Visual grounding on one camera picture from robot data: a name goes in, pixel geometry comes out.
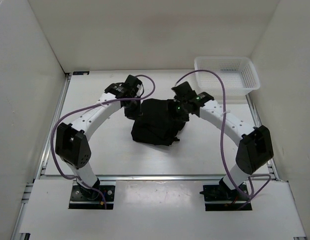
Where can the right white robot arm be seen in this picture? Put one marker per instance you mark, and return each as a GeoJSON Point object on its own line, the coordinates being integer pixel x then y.
{"type": "Point", "coordinates": [254, 143]}

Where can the aluminium rail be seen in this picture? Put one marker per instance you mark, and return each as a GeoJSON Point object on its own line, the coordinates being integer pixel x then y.
{"type": "Point", "coordinates": [33, 147]}
{"type": "Point", "coordinates": [197, 177]}
{"type": "Point", "coordinates": [264, 148]}

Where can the aluminium front rail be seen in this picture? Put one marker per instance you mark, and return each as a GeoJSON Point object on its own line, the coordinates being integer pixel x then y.
{"type": "Point", "coordinates": [197, 177]}

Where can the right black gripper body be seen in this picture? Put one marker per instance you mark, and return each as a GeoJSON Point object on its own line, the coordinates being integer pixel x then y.
{"type": "Point", "coordinates": [179, 110]}

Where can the aluminium left rail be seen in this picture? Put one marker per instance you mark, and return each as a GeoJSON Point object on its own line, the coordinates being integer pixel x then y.
{"type": "Point", "coordinates": [33, 147]}

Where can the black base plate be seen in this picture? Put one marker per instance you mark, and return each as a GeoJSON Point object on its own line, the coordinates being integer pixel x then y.
{"type": "Point", "coordinates": [218, 201]}
{"type": "Point", "coordinates": [81, 199]}

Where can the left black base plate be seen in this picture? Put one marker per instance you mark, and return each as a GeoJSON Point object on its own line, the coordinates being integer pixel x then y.
{"type": "Point", "coordinates": [81, 199]}

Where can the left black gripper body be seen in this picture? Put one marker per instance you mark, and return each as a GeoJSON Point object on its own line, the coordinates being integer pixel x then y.
{"type": "Point", "coordinates": [133, 110]}

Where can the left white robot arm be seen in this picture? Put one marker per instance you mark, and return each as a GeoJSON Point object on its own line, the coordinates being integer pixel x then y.
{"type": "Point", "coordinates": [70, 141]}

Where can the black shorts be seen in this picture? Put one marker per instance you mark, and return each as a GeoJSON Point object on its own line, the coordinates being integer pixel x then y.
{"type": "Point", "coordinates": [158, 124]}

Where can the aluminium right rail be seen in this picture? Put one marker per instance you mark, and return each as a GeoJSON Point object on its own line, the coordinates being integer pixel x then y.
{"type": "Point", "coordinates": [264, 148]}

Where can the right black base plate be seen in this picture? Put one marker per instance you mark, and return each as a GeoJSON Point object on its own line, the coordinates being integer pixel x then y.
{"type": "Point", "coordinates": [218, 201]}

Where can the white plastic basket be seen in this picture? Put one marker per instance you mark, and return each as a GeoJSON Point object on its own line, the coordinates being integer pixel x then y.
{"type": "Point", "coordinates": [238, 74]}

